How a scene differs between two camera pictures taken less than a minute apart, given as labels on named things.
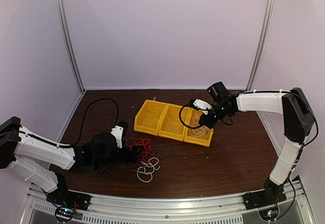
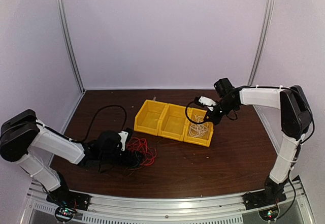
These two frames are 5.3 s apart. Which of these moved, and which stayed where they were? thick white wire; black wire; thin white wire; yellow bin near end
Moved: thick white wire; black wire
Stayed: thin white wire; yellow bin near end
